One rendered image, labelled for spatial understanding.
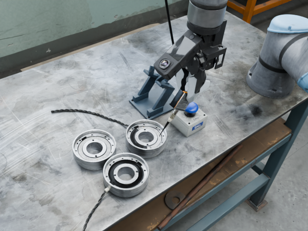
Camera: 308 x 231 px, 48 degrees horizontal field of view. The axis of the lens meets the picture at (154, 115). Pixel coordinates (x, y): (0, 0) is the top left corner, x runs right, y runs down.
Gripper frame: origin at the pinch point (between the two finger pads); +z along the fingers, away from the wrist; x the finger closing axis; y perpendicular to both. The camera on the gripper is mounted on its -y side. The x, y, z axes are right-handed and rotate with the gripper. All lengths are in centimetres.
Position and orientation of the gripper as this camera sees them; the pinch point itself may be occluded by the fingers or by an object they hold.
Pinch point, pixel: (184, 96)
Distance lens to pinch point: 86.0
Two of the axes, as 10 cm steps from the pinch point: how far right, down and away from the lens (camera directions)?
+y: 8.1, -3.7, 4.6
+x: -5.9, -5.9, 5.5
